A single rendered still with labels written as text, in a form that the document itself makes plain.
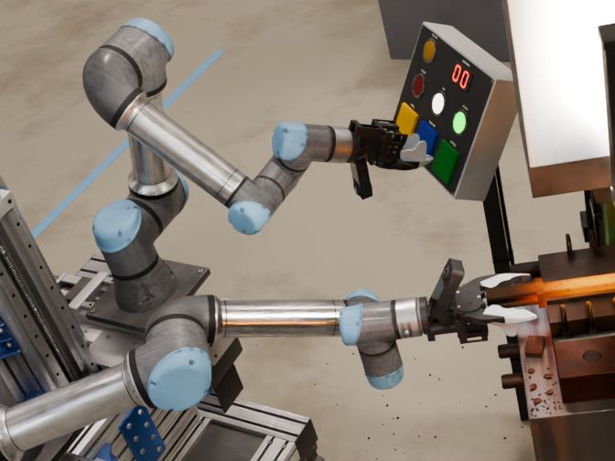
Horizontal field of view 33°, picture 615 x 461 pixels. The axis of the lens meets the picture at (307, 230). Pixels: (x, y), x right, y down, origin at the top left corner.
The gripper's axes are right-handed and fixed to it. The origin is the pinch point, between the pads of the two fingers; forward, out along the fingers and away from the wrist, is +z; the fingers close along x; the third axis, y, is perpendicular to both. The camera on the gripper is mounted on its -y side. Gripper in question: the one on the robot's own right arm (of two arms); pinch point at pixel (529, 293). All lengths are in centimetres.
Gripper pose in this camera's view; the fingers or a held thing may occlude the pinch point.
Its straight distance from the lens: 190.3
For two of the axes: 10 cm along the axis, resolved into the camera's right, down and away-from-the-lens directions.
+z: 9.7, -1.5, -2.0
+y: 2.4, 7.7, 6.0
